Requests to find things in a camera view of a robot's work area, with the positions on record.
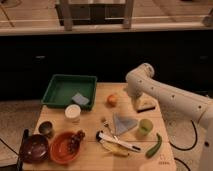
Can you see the grey folded cloth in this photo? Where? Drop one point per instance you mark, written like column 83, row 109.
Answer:
column 123, row 124

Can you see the small metal cup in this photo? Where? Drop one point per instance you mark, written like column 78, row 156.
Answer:
column 46, row 129

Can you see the green chili pepper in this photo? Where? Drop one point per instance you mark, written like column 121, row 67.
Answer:
column 153, row 150

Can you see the green plastic cup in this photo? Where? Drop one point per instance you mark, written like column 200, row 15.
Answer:
column 145, row 127

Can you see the yellow banana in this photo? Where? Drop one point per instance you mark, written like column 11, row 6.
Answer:
column 115, row 149

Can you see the grey sponge in tray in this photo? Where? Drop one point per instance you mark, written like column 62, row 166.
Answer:
column 80, row 99

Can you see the orange apple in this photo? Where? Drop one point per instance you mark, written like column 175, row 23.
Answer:
column 112, row 100

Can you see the wooden chair frame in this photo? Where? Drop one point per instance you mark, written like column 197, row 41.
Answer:
column 94, row 12

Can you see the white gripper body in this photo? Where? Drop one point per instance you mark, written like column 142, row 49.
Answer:
column 140, row 101

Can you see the white paper cup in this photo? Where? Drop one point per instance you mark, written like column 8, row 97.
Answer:
column 72, row 113

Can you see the orange bowl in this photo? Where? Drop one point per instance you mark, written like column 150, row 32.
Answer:
column 59, row 151

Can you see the green plastic tray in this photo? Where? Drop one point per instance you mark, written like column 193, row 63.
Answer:
column 62, row 88

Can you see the dark purple bowl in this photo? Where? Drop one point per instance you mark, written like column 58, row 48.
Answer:
column 34, row 149

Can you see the dark grape bunch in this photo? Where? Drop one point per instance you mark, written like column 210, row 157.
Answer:
column 75, row 140

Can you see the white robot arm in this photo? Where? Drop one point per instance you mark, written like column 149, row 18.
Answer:
column 199, row 108

